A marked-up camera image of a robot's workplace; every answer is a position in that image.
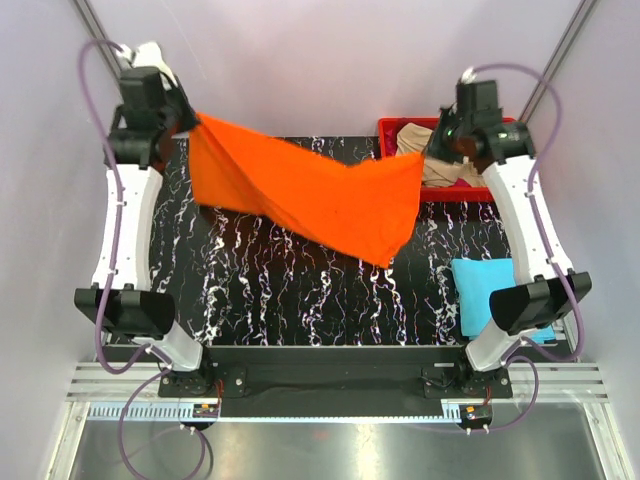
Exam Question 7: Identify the orange t shirt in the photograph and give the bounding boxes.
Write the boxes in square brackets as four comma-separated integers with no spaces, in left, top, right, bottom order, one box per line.
[188,114,423,268]

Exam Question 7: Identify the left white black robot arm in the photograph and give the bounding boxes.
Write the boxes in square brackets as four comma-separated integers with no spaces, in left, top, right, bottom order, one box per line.
[74,66,216,396]

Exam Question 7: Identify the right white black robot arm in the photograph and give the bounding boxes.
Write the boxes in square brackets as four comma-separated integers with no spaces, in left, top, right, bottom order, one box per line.
[424,80,592,397]

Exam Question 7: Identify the beige t shirt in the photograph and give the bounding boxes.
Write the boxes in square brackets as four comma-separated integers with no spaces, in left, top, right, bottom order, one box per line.
[396,123,486,188]

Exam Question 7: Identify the red plastic bin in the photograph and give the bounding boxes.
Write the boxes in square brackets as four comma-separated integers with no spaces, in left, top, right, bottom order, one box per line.
[377,117,493,203]

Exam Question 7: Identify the folded light blue t shirt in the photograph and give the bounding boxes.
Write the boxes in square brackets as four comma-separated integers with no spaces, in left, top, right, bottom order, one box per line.
[451,257,557,344]

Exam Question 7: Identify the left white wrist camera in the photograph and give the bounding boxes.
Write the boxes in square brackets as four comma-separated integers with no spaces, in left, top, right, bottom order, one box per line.
[116,42,175,80]

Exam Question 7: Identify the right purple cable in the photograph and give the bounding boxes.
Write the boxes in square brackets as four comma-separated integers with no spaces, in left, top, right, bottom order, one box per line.
[464,62,586,434]

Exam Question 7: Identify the aluminium frame rail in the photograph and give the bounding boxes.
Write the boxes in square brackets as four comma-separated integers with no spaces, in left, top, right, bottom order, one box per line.
[66,361,608,403]

